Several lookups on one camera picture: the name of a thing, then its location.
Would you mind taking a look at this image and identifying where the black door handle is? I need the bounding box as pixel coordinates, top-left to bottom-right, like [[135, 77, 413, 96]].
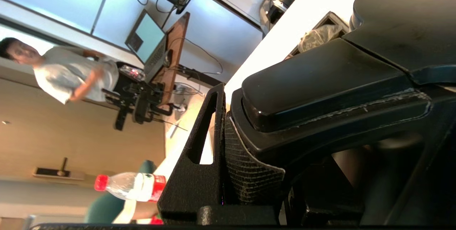
[[33, 157, 86, 181]]

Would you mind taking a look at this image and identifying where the water bottle red cap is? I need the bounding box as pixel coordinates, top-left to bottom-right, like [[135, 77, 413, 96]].
[[94, 172, 167, 203]]

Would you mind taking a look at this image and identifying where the brown wooden door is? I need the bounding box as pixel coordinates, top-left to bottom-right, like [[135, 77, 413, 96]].
[[0, 78, 166, 188]]

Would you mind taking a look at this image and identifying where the open laptop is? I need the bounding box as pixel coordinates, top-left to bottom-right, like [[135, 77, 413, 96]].
[[125, 9, 168, 83]]

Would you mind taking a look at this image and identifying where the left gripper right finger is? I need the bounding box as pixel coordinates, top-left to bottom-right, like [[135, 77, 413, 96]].
[[224, 112, 286, 205]]

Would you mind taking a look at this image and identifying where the brown paper cup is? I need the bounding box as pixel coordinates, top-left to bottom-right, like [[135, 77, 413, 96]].
[[135, 202, 161, 220]]

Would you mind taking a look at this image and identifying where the black electric kettle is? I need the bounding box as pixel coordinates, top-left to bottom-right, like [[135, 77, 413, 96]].
[[230, 0, 456, 230]]

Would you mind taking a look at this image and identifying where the brown wooden desk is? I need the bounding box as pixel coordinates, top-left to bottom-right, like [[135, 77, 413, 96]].
[[153, 12, 191, 108]]

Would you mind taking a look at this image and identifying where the teal chair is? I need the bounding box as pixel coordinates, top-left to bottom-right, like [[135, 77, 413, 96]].
[[84, 159, 157, 224]]

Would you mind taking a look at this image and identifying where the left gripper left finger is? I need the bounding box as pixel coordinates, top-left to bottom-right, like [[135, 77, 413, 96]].
[[157, 83, 227, 223]]

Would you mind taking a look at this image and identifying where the clear plastic pouch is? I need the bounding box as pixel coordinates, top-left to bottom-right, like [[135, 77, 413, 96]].
[[299, 24, 344, 53]]

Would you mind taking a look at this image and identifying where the person in grey shirt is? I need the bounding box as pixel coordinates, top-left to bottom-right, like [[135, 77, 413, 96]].
[[0, 37, 120, 105]]

